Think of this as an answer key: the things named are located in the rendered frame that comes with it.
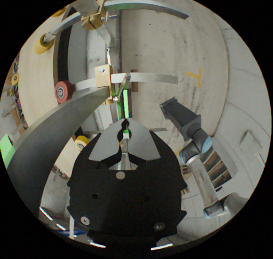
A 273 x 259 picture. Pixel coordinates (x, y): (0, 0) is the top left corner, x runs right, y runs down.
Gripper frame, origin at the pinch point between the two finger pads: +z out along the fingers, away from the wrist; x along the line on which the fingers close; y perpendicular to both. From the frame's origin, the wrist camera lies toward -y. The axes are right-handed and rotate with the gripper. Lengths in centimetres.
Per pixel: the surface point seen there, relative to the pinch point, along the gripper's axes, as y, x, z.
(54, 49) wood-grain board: -26.7, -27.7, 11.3
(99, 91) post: -4.3, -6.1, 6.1
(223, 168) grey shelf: 165, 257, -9
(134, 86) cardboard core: 2, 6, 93
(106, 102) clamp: 0.7, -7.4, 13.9
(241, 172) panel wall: 118, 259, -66
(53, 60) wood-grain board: -21.6, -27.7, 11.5
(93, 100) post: -3.2, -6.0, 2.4
